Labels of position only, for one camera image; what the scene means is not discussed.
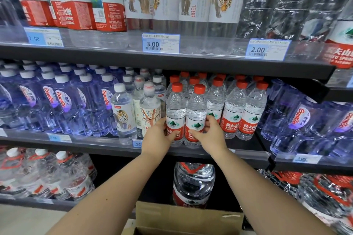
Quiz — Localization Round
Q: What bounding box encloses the person's right forearm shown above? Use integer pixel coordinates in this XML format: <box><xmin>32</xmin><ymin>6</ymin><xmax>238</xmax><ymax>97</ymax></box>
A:
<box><xmin>218</xmin><ymin>148</ymin><xmax>336</xmax><ymax>235</ymax></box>

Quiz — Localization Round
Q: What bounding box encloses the large red-handled water jug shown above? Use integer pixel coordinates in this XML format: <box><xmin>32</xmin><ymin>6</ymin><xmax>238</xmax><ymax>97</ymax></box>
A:
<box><xmin>172</xmin><ymin>162</ymin><xmax>215</xmax><ymax>209</ymax></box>

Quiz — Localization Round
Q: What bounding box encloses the large bottles group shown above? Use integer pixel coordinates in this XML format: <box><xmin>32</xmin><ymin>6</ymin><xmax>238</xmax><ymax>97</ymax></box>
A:
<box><xmin>0</xmin><ymin>147</ymin><xmax>97</xmax><ymax>201</ymax></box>

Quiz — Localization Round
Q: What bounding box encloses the row of red-cap water bottles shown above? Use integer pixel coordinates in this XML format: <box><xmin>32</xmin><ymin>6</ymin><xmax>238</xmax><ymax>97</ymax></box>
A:
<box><xmin>167</xmin><ymin>71</ymin><xmax>270</xmax><ymax>141</ymax></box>

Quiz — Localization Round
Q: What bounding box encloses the person's left forearm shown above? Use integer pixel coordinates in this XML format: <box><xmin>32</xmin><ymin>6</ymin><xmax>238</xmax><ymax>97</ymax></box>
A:
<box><xmin>47</xmin><ymin>152</ymin><xmax>169</xmax><ymax>235</ymax></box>

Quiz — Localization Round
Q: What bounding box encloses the large jugs group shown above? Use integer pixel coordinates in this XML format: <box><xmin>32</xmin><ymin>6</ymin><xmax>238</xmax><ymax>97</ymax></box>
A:
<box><xmin>258</xmin><ymin>169</ymin><xmax>353</xmax><ymax>235</ymax></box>

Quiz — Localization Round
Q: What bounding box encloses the brown cardboard box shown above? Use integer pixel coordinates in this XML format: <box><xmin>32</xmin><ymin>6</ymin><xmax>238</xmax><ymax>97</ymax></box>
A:
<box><xmin>121</xmin><ymin>201</ymin><xmax>245</xmax><ymax>235</ymax></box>

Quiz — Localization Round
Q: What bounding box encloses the person's right hand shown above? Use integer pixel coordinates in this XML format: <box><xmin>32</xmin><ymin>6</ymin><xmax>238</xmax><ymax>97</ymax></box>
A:
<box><xmin>188</xmin><ymin>115</ymin><xmax>229</xmax><ymax>158</ymax></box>

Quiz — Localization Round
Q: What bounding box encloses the cluster of white-capped print bottles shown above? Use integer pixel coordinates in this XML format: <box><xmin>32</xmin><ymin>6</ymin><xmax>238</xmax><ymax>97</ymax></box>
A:
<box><xmin>111</xmin><ymin>67</ymin><xmax>167</xmax><ymax>146</ymax></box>

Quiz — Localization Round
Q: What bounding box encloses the person's left hand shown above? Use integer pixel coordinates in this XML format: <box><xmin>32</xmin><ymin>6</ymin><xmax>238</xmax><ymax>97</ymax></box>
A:
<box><xmin>141</xmin><ymin>117</ymin><xmax>180</xmax><ymax>159</ymax></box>

